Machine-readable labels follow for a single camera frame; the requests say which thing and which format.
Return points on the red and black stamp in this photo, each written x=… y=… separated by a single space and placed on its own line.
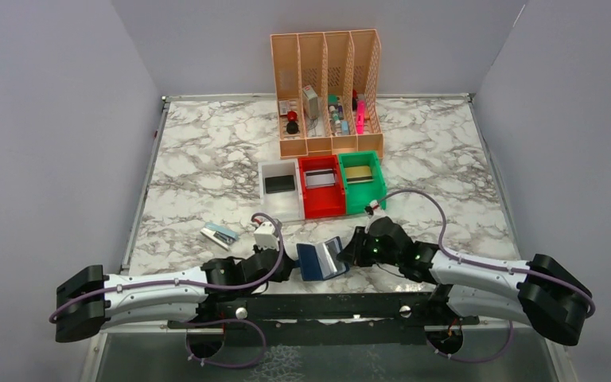
x=292 y=126

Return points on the light blue stapler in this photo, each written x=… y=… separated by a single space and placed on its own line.
x=224 y=237

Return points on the peach desk file organizer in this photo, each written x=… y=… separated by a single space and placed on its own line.
x=342 y=67

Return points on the green plastic bin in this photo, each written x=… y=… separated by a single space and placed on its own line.
x=359 y=195

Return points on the red plastic bin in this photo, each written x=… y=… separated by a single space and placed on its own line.
x=322 y=202

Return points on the gold card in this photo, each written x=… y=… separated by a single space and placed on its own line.
x=358 y=174

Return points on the navy blue card holder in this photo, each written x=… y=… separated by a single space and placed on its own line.
x=318 y=262

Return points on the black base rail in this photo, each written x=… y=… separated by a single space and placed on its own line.
x=328 y=319

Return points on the white box in organizer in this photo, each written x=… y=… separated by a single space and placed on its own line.
x=310 y=102

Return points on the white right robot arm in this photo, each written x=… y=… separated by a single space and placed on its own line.
x=540 y=293

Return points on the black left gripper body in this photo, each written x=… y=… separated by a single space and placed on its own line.
x=282 y=276

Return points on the pink highlighter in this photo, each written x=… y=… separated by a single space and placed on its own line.
x=360 y=116

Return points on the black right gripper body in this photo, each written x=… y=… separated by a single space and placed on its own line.
x=375 y=253

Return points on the white plastic bin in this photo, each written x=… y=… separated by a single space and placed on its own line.
x=286 y=206

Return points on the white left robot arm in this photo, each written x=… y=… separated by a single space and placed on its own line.
x=92 y=300

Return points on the silver card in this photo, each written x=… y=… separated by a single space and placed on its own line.
x=319 y=178

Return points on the black card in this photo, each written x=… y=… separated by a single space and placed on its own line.
x=279 y=184

